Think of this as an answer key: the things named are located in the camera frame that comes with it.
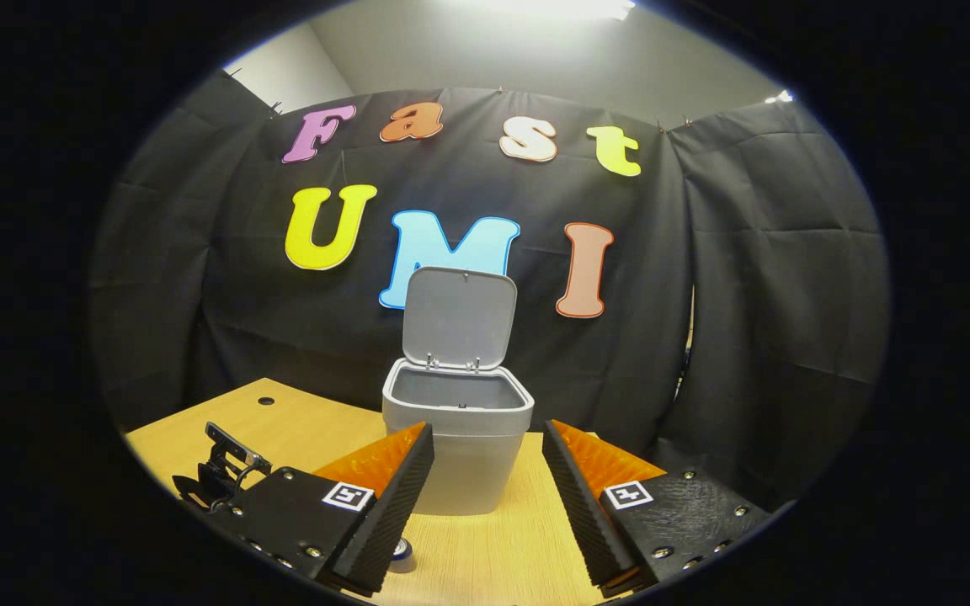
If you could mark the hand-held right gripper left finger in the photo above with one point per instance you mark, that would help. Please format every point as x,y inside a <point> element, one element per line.
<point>392,513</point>

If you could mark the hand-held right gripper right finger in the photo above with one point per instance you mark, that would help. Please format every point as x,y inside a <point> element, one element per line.
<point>582,513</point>

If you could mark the silver blue pop can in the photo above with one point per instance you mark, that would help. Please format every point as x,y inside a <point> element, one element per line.
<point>403,555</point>

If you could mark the grey desktop garbage bin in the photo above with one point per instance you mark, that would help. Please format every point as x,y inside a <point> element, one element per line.
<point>460,471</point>

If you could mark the wooden desktop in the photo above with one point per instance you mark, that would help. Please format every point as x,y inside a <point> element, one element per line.
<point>300,421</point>

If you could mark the black backdrop cloth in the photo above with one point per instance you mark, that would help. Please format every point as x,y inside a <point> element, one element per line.
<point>283,337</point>

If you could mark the ceiling light panel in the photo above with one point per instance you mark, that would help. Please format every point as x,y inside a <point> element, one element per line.
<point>561,7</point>

